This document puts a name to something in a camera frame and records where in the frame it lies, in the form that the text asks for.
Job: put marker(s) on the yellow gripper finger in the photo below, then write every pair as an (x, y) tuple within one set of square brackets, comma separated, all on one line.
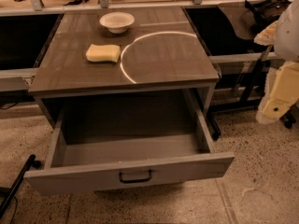
[(281, 92)]

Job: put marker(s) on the yellow sponge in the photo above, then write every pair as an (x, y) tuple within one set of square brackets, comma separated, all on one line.
[(103, 53)]

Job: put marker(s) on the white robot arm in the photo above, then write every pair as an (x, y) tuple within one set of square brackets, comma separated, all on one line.
[(288, 53)]

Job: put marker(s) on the grey cabinet with brown top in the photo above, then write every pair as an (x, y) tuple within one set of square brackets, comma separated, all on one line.
[(160, 51)]

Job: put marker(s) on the open grey top drawer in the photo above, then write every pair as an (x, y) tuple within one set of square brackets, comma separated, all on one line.
[(96, 137)]

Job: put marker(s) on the black VR headset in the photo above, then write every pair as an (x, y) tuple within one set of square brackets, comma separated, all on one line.
[(266, 12)]

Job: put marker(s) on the dark side table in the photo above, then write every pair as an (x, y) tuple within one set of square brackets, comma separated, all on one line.
[(236, 22)]

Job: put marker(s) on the white bowl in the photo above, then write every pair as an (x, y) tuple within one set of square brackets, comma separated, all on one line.
[(117, 22)]

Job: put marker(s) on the black stand leg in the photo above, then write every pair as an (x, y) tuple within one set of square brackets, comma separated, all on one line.
[(7, 194)]

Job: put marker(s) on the black drawer handle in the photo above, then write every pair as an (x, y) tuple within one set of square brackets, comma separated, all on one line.
[(135, 177)]

